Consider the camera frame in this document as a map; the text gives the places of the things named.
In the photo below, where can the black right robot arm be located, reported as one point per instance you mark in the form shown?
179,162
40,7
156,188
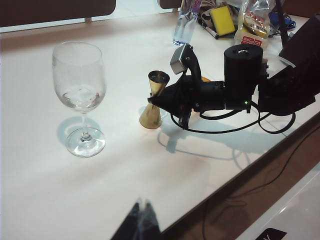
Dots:
295,75

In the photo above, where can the narrow brown desk partition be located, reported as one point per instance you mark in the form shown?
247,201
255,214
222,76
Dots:
170,3

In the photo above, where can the yellow sponge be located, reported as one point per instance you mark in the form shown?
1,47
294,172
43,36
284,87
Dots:
221,20

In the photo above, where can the clear Ganten water bottle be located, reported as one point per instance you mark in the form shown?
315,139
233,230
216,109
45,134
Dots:
185,25

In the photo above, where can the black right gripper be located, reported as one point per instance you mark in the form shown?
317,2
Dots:
205,97

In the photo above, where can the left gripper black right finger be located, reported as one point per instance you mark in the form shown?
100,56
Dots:
151,225

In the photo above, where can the gold double-cone jigger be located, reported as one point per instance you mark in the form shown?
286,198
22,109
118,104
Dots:
151,117

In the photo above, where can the white robot base platform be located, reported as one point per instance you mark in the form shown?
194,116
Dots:
287,207

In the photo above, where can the black label sticker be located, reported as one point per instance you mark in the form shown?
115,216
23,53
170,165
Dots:
271,233

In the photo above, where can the clear wine glass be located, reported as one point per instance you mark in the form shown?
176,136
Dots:
80,82

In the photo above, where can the wide brown desk partition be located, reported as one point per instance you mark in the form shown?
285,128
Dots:
50,10

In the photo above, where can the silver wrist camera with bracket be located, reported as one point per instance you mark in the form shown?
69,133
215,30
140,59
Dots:
178,60

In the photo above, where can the beige cloth bag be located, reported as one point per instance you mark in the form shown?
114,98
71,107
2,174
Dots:
205,13

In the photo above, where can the black and white marker pen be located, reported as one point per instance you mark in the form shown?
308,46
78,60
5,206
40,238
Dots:
211,31

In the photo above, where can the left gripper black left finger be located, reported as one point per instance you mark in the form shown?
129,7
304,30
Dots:
127,227

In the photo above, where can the clear plastic snack package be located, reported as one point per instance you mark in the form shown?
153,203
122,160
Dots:
252,30

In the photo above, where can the small amber measuring cup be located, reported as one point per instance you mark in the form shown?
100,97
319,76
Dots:
205,79

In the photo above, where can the black stand pole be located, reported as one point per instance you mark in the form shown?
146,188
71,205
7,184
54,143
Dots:
281,25

